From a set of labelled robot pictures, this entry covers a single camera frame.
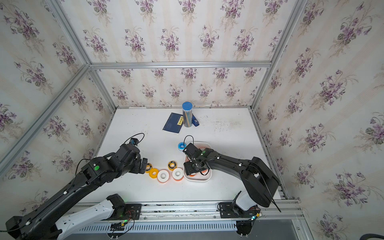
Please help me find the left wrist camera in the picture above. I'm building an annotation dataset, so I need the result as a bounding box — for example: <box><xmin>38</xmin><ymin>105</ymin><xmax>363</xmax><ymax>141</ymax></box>
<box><xmin>129</xmin><ymin>138</ymin><xmax>140</xmax><ymax>146</ymax></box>

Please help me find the white plastic storage box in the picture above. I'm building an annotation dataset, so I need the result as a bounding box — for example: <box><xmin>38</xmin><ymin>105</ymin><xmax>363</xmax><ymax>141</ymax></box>
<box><xmin>183</xmin><ymin>142</ymin><xmax>213</xmax><ymax>183</ymax></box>

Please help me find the yellow black tape roll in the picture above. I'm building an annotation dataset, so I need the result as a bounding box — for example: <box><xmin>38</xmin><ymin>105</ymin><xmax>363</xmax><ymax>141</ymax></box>
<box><xmin>168</xmin><ymin>161</ymin><xmax>178</xmax><ymax>171</ymax></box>
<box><xmin>146</xmin><ymin>163</ymin><xmax>153</xmax><ymax>173</ymax></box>

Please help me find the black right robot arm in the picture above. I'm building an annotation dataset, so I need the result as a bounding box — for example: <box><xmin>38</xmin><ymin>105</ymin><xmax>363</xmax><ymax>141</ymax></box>
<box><xmin>183</xmin><ymin>143</ymin><xmax>281</xmax><ymax>212</ymax></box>

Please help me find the aluminium mounting rail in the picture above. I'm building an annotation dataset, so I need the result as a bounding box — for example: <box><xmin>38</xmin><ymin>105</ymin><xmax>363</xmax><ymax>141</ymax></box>
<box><xmin>59</xmin><ymin>197</ymin><xmax>304</xmax><ymax>224</ymax></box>

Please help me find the yellow black tape roll left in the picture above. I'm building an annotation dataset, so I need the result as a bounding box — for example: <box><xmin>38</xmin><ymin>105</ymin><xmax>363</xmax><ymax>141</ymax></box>
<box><xmin>146</xmin><ymin>163</ymin><xmax>153</xmax><ymax>173</ymax></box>

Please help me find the plain yellow tape roll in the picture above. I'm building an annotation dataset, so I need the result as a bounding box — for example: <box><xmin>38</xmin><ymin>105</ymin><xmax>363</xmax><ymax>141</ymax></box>
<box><xmin>149</xmin><ymin>168</ymin><xmax>159</xmax><ymax>179</ymax></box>

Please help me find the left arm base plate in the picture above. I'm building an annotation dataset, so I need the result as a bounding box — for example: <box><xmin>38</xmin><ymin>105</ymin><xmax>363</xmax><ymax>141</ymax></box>
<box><xmin>116</xmin><ymin>204</ymin><xmax>143</xmax><ymax>220</ymax></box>

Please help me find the dark blue book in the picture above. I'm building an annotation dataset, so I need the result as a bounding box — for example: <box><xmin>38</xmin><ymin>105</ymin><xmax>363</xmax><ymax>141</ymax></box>
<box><xmin>163</xmin><ymin>113</ymin><xmax>184</xmax><ymax>134</ymax></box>

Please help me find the small circuit board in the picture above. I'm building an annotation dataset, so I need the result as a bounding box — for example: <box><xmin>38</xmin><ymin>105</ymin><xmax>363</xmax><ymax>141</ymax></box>
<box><xmin>109</xmin><ymin>223</ymin><xmax>126</xmax><ymax>232</ymax></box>

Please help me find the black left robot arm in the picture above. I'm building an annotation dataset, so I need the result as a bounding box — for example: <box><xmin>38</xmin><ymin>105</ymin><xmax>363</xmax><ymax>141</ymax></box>
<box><xmin>5</xmin><ymin>144</ymin><xmax>148</xmax><ymax>240</ymax></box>

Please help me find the striped cylinder with blue lid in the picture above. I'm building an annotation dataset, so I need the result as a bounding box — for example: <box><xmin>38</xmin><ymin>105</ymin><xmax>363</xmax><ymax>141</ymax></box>
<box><xmin>182</xmin><ymin>102</ymin><xmax>193</xmax><ymax>128</ymax></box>

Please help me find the yellow black tape roll right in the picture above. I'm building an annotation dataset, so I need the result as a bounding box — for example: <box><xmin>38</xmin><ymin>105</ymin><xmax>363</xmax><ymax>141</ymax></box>
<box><xmin>168</xmin><ymin>161</ymin><xmax>178</xmax><ymax>171</ymax></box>

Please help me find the blue sealing tape roll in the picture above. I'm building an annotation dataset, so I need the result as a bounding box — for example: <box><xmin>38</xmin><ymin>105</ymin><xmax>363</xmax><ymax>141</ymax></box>
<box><xmin>178</xmin><ymin>142</ymin><xmax>186</xmax><ymax>151</ymax></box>

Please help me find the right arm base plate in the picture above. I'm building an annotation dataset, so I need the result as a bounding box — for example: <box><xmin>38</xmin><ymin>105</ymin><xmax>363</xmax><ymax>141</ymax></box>
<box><xmin>217</xmin><ymin>202</ymin><xmax>262</xmax><ymax>220</ymax></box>

